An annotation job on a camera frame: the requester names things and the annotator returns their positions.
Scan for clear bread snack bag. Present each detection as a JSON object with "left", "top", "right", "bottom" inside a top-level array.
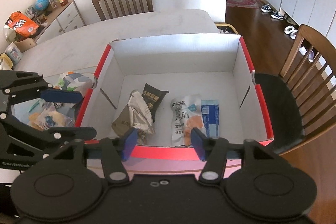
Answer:
[{"left": 29, "top": 106, "right": 74, "bottom": 131}]

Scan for white tissue pack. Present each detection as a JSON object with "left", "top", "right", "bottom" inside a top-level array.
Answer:
[{"left": 54, "top": 71, "right": 94, "bottom": 98}]

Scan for silver foil snack bag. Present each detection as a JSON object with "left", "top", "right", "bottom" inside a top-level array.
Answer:
[{"left": 112, "top": 90, "right": 155, "bottom": 145}]

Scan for blue wafer packet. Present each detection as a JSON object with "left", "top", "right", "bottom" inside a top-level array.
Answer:
[{"left": 201, "top": 100, "right": 220, "bottom": 138}]

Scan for white chicken sausage packet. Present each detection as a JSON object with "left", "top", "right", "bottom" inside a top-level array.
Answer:
[{"left": 170, "top": 94, "right": 206, "bottom": 147}]

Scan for black sesame snack packet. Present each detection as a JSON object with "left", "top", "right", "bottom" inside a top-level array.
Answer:
[{"left": 142, "top": 83, "right": 169, "bottom": 122}]

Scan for white sideboard cabinet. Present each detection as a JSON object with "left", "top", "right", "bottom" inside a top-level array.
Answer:
[{"left": 12, "top": 0, "right": 86, "bottom": 51}]

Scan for red cardboard shoe box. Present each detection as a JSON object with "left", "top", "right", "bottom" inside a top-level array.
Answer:
[{"left": 75, "top": 34, "right": 274, "bottom": 160}]

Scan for orange snack bag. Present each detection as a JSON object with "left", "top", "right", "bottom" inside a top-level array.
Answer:
[{"left": 5, "top": 11, "right": 41, "bottom": 41}]

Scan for blue globe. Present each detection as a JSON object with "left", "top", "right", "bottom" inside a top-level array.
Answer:
[{"left": 34, "top": 0, "right": 50, "bottom": 11}]

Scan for brown wooden chair right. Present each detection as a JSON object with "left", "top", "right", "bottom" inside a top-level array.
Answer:
[{"left": 255, "top": 24, "right": 335, "bottom": 155}]

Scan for brown wooden chair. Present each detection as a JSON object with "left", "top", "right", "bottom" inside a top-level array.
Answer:
[
  {"left": 91, "top": 0, "right": 154, "bottom": 21},
  {"left": 255, "top": 24, "right": 335, "bottom": 155}
]

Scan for brown wooden chair far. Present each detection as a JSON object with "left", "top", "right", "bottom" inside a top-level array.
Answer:
[{"left": 91, "top": 0, "right": 154, "bottom": 21}]

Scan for white slippers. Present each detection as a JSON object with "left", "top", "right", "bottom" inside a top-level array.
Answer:
[{"left": 284, "top": 26, "right": 298, "bottom": 40}]

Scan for pair of sneakers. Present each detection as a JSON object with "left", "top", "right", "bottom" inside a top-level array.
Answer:
[{"left": 261, "top": 5, "right": 285, "bottom": 20}]

